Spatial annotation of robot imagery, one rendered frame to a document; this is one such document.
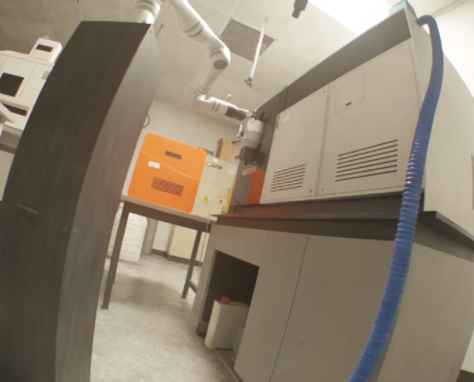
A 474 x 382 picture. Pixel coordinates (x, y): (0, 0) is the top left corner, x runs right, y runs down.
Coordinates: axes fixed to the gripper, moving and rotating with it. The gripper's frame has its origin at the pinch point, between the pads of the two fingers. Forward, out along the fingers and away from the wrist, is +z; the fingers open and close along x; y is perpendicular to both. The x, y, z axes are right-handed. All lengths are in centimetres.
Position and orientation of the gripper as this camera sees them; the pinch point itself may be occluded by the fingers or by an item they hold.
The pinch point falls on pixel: (254, 116)
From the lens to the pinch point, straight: 152.7
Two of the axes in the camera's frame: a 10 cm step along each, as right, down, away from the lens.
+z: 8.9, 2.7, 3.5
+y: -2.2, 9.6, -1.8
